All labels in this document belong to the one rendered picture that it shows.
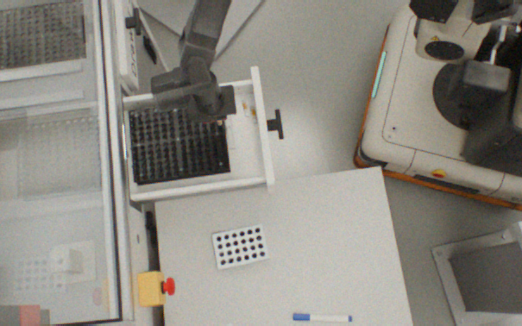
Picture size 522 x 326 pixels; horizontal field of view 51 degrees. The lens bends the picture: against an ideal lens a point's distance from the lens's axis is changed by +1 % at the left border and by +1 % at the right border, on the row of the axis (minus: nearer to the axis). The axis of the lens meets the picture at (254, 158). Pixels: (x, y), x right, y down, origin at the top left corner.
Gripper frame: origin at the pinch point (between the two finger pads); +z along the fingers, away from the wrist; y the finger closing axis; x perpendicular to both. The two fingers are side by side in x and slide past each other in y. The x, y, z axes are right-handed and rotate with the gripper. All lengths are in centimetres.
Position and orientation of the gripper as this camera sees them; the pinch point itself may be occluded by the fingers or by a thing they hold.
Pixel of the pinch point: (216, 116)
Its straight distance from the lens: 123.7
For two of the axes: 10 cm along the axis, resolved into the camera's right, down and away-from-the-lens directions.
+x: -1.2, -9.5, 2.7
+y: 9.9, -1.4, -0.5
